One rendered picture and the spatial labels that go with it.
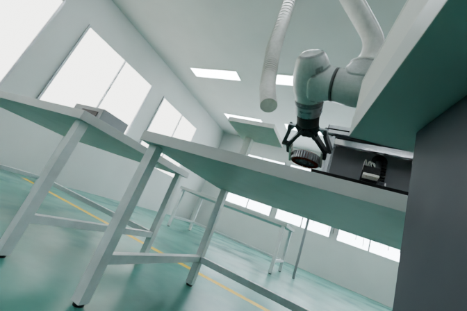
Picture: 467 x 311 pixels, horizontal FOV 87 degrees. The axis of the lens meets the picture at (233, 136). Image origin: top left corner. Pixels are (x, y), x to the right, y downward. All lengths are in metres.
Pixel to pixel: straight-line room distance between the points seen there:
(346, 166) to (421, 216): 1.08
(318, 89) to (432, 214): 0.51
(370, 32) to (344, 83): 0.17
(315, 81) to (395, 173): 0.81
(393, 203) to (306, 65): 0.47
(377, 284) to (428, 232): 7.24
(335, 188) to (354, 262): 6.68
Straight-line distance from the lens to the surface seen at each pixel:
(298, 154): 0.95
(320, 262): 7.49
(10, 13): 4.74
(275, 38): 2.93
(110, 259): 1.28
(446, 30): 0.28
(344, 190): 0.85
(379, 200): 0.85
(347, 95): 0.74
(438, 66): 0.31
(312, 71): 0.75
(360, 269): 7.51
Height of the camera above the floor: 0.51
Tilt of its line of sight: 18 degrees up
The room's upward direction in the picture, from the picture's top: 21 degrees clockwise
